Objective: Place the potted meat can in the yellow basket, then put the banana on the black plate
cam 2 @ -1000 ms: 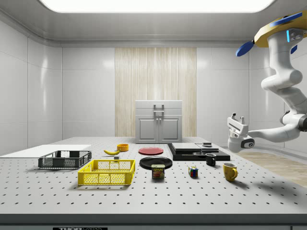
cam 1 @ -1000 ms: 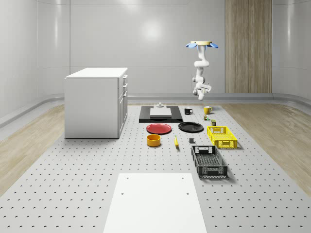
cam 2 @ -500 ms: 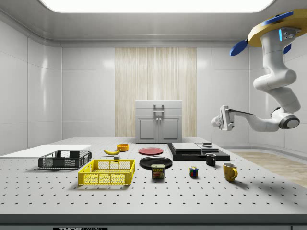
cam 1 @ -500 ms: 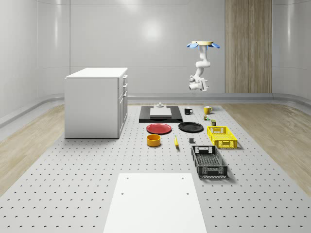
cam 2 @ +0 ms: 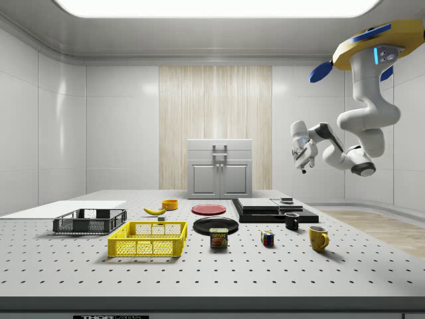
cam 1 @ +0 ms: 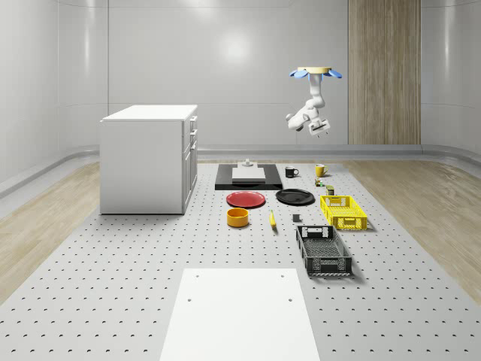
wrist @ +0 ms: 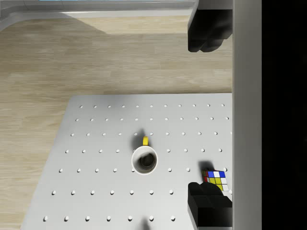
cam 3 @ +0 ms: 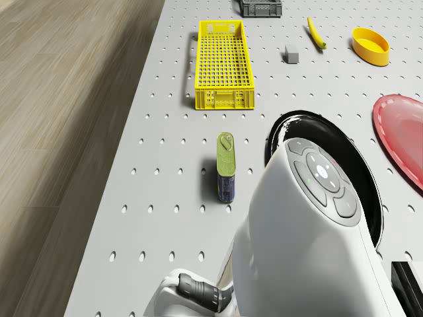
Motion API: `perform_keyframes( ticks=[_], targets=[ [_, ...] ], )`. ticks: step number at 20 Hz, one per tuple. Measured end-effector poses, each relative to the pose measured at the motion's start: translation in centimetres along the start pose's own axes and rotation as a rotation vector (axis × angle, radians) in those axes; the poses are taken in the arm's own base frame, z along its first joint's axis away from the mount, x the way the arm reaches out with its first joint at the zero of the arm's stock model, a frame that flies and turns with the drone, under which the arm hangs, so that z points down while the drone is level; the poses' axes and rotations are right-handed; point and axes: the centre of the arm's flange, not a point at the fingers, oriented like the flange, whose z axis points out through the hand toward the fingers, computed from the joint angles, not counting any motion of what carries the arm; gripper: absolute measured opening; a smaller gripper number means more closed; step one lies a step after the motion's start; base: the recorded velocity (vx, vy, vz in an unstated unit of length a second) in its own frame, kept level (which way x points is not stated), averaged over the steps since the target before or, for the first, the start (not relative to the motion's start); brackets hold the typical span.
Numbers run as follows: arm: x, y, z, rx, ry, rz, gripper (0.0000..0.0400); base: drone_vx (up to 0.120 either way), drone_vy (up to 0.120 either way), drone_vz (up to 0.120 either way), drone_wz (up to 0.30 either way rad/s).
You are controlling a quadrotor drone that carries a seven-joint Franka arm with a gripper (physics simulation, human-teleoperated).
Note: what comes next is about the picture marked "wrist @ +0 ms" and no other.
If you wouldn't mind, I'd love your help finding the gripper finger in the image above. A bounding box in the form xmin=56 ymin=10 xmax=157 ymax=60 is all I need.
xmin=188 ymin=9 xmax=233 ymax=53
xmin=188 ymin=182 xmax=233 ymax=229

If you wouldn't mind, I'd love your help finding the yellow mug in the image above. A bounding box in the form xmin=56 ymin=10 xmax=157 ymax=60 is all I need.
xmin=131 ymin=136 xmax=159 ymax=176

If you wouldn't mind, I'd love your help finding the puzzle cube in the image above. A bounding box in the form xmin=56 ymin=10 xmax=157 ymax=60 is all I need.
xmin=201 ymin=170 xmax=230 ymax=192

